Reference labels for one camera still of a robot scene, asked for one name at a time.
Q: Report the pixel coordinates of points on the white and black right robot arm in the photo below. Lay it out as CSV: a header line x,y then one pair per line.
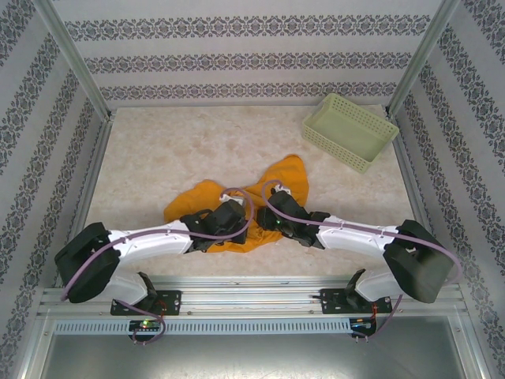
x,y
351,237

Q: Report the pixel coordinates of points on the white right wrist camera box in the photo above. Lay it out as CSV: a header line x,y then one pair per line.
x,y
283,189

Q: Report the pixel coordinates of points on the grey metal sheet panel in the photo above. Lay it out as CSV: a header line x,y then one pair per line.
x,y
252,355

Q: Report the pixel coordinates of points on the aluminium right frame post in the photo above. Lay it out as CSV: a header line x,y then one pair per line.
x,y
423,51

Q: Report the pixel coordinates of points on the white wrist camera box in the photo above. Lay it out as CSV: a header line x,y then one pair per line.
x,y
283,189
233,196

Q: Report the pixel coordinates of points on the orange t-shirt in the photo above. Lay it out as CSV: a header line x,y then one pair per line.
x,y
290,173

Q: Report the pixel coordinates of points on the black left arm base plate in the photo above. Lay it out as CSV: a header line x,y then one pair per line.
x,y
171,302

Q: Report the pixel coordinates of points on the aluminium left side rail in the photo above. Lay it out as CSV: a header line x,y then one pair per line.
x,y
96,158

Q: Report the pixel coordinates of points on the aluminium frame post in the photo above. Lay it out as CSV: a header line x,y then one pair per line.
x,y
71,51
423,51

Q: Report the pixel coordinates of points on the aluminium mounting rail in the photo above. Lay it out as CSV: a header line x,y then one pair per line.
x,y
252,294

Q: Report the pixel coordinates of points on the pale green plastic basket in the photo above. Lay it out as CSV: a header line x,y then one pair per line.
x,y
347,130

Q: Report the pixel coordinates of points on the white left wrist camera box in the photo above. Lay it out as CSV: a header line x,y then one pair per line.
x,y
233,196

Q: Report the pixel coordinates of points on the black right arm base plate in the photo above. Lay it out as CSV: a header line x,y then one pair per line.
x,y
331,302

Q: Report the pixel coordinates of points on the right circuit board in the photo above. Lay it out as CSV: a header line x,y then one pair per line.
x,y
363,323

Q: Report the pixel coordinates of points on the aluminium right side rail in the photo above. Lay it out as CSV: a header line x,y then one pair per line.
x,y
410,173

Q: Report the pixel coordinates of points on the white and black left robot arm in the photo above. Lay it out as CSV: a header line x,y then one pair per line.
x,y
154,241

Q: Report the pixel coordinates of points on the aluminium left frame post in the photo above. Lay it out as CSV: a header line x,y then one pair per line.
x,y
71,51

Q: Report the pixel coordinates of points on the circuit board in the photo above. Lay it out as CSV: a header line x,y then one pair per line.
x,y
363,323
146,325

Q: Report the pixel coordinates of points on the left circuit board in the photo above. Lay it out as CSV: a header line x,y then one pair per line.
x,y
146,325

